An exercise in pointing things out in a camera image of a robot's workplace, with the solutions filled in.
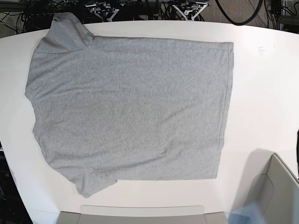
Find grey chair right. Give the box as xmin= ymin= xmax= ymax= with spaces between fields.
xmin=242 ymin=154 xmax=299 ymax=224

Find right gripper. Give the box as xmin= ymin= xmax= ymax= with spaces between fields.
xmin=87 ymin=3 xmax=119 ymax=21

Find grey T-shirt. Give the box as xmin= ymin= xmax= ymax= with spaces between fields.
xmin=25 ymin=13 xmax=234 ymax=198

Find thick black cable loop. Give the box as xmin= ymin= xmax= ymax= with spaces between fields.
xmin=214 ymin=0 xmax=263 ymax=26

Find black cable bundle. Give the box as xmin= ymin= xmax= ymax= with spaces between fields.
xmin=116 ymin=0 xmax=187 ymax=23

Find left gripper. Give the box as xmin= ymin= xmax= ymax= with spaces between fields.
xmin=172 ymin=1 xmax=211 ymax=20

